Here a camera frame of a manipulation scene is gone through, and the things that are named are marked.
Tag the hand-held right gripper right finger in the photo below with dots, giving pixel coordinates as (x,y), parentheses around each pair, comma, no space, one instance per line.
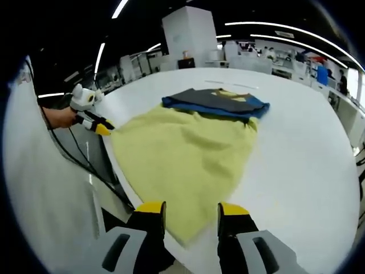
(231,228)

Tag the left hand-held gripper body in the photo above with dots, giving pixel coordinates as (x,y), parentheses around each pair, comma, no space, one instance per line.
(82,100)

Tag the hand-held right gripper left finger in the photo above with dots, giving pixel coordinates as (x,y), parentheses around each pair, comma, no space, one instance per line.
(151,228)

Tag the yellow blue grey garment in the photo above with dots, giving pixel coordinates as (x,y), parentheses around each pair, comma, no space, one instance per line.
(182,154)

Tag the person's left hand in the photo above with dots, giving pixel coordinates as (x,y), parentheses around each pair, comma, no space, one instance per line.
(66,118)

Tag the white storage shelves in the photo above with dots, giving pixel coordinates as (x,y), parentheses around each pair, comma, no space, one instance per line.
(137,67)

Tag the black cabinet box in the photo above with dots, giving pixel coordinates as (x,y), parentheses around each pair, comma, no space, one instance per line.
(186,63)

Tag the small orange item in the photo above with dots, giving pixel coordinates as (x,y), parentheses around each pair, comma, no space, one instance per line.
(186,54)

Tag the white pillar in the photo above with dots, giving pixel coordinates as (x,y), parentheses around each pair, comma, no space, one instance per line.
(189,34)

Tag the white display cabinet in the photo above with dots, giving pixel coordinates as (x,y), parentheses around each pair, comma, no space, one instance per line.
(251,64)

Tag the blue barrel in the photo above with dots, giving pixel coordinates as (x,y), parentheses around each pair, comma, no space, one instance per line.
(322,75)

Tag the curved ceiling light strip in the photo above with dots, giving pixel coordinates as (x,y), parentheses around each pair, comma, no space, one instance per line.
(271,25)
(299,43)

